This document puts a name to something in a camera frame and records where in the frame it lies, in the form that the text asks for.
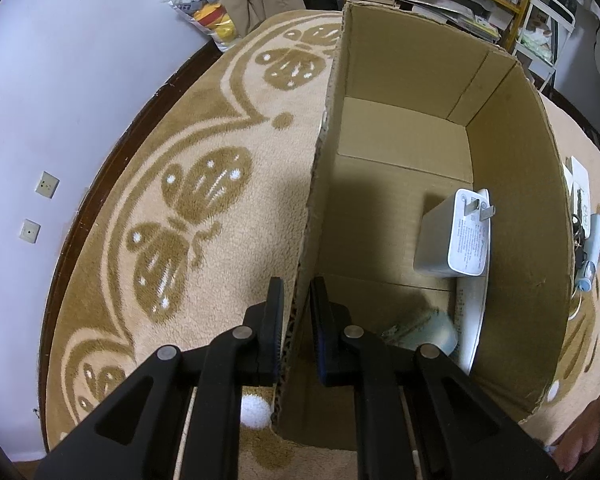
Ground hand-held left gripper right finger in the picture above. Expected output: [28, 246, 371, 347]
[307, 276, 563, 480]

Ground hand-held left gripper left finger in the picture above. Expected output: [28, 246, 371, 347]
[35, 276, 286, 480]

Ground light blue tube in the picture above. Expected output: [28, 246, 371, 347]
[577, 212, 600, 293]

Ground cartoon print earbud case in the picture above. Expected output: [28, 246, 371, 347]
[380, 310, 460, 356]

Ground white power adapter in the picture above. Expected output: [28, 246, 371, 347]
[412, 188, 496, 278]

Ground cardboard box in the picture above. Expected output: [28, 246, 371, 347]
[270, 1, 578, 451]

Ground small white remote control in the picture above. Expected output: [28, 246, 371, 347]
[570, 156, 592, 236]

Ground beige butterfly print blanket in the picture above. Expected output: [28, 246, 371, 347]
[40, 9, 600, 466]

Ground green and white packets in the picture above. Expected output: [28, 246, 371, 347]
[522, 27, 553, 61]

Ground white trolley cart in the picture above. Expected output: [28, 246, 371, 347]
[512, 0, 578, 96]

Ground wooden shelf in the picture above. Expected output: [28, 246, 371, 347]
[340, 0, 541, 51]

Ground pile of magazines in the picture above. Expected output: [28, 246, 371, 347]
[395, 0, 503, 43]

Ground bag of plush toys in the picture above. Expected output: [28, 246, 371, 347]
[161, 0, 241, 53]

